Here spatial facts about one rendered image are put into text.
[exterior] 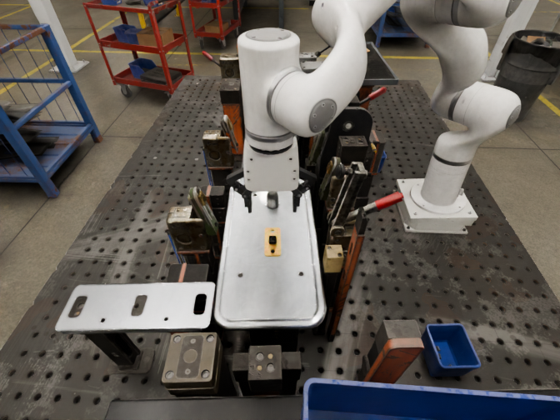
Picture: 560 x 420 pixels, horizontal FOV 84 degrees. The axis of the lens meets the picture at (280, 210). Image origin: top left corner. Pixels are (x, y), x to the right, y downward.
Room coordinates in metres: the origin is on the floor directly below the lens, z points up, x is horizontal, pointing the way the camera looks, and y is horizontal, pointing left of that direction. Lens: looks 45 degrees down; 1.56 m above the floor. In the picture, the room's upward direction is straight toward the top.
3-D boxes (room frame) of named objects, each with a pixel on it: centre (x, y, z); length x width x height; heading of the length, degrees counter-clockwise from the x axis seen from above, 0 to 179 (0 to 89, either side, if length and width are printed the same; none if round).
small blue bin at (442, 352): (0.30, -0.43, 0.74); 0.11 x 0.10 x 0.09; 1
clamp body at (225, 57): (1.51, 0.23, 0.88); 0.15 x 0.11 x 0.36; 91
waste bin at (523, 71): (2.96, -2.30, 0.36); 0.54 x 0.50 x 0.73; 87
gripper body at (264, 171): (0.45, 0.02, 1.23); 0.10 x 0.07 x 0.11; 91
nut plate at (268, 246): (0.46, 0.02, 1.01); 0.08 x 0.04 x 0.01; 1
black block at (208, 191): (0.65, 0.19, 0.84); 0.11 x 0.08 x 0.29; 91
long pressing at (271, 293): (0.94, 0.03, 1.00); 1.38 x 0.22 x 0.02; 1
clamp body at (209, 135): (0.86, 0.20, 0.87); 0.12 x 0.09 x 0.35; 91
